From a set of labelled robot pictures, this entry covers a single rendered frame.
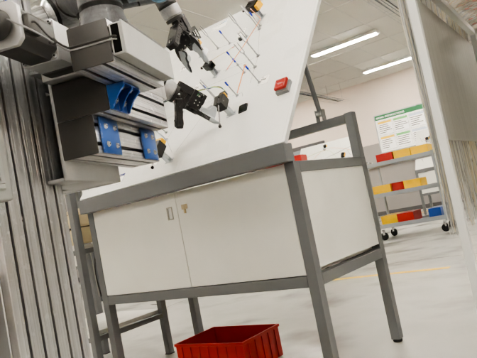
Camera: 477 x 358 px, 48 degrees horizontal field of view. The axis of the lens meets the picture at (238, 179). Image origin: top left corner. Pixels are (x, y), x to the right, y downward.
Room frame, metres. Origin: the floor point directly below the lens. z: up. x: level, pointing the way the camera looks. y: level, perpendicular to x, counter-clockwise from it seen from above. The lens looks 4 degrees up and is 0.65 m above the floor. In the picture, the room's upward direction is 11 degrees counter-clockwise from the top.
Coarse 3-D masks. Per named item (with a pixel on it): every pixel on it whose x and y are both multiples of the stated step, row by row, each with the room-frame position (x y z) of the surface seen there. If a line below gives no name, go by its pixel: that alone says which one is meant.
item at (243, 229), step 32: (192, 192) 2.15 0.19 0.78; (224, 192) 2.05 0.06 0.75; (256, 192) 1.96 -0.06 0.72; (288, 192) 1.88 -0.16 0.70; (192, 224) 2.17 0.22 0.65; (224, 224) 2.07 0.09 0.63; (256, 224) 1.98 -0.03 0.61; (288, 224) 1.90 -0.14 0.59; (192, 256) 2.19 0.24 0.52; (224, 256) 2.09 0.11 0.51; (256, 256) 2.00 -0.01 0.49; (288, 256) 1.91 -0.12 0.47
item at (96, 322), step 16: (80, 240) 2.57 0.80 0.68; (80, 256) 2.56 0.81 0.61; (80, 272) 2.57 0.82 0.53; (96, 288) 3.26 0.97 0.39; (96, 304) 3.25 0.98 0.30; (160, 304) 2.92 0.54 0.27; (96, 320) 2.58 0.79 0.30; (128, 320) 2.78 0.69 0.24; (144, 320) 2.81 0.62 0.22; (160, 320) 2.93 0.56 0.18; (96, 336) 2.57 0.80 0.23; (96, 352) 2.56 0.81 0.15
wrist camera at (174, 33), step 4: (176, 24) 1.97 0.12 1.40; (172, 28) 1.97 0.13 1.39; (176, 28) 1.95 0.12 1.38; (180, 28) 1.96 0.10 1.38; (172, 32) 1.95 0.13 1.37; (176, 32) 1.94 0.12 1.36; (180, 32) 1.96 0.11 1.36; (168, 36) 1.96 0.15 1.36; (172, 36) 1.94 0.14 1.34; (176, 36) 1.93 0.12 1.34; (168, 40) 1.94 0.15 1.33; (172, 40) 1.92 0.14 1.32; (176, 40) 1.92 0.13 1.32; (168, 44) 1.93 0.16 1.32; (172, 44) 1.92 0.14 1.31; (176, 44) 1.92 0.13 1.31; (168, 48) 1.94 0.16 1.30; (172, 48) 1.93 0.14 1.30
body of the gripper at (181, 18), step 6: (174, 18) 1.95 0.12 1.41; (180, 18) 2.00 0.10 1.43; (186, 18) 2.02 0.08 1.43; (168, 24) 1.98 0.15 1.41; (174, 24) 1.98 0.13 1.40; (180, 24) 1.98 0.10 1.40; (186, 24) 2.01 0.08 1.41; (186, 30) 1.97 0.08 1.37; (192, 30) 2.00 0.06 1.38; (180, 36) 1.98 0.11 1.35; (186, 36) 1.97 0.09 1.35; (198, 36) 2.02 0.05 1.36; (180, 42) 1.99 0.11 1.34; (186, 42) 1.98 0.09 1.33; (180, 48) 2.01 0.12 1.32
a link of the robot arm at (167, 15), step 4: (172, 4) 1.94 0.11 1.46; (176, 4) 1.95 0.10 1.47; (168, 8) 1.94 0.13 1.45; (172, 8) 1.94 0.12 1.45; (176, 8) 1.95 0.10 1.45; (160, 12) 1.96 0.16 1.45; (164, 12) 1.95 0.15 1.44; (168, 12) 1.94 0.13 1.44; (172, 12) 1.94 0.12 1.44; (176, 12) 1.95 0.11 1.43; (180, 12) 1.97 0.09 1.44; (164, 16) 1.96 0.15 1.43; (168, 16) 1.95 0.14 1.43; (172, 16) 1.95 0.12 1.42; (164, 20) 1.98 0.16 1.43
